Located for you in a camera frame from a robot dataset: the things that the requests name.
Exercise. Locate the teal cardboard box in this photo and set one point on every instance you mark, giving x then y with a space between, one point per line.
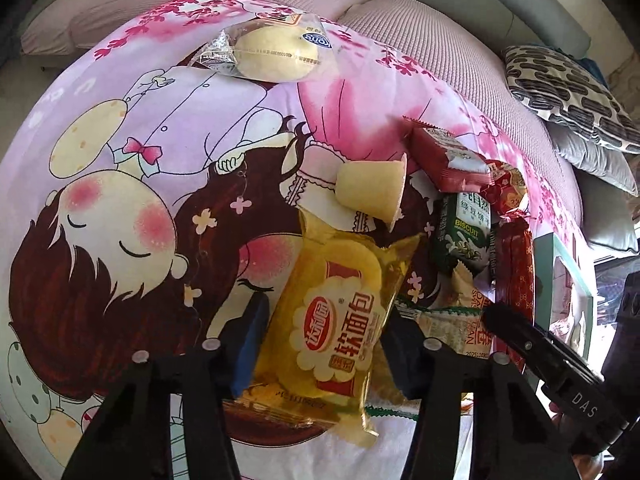
542 270

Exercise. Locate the pink sofa cover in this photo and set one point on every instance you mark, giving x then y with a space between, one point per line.
425 35

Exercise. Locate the black and white patterned pillow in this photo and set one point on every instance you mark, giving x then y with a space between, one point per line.
565 90

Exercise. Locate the pink printed blanket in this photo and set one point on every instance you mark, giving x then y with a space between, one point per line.
125 210

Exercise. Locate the yellow bread packet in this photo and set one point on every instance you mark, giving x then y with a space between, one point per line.
330 320

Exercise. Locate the blue cloth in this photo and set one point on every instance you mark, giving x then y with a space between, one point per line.
590 67

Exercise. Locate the green biscuit packet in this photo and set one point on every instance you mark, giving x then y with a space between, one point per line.
465 240

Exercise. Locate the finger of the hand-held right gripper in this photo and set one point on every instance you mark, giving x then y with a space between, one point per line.
530 345

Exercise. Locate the red peanut bag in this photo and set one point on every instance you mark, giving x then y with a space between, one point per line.
507 190

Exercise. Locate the beige green-edged cracker packet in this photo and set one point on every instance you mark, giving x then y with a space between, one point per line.
450 325

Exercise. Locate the yellow jelly cup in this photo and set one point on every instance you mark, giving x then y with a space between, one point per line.
370 185

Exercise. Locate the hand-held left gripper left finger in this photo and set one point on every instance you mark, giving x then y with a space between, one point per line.
250 345

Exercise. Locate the red snack packet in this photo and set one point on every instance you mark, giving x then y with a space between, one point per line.
445 157

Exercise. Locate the dark red sausage packet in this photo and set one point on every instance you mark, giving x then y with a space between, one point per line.
517 265

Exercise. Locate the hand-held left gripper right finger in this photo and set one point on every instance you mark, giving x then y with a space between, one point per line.
405 360

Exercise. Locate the round bun in clear wrapper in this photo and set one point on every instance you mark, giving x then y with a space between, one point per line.
275 52

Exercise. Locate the grey pillow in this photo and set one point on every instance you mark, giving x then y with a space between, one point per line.
595 160

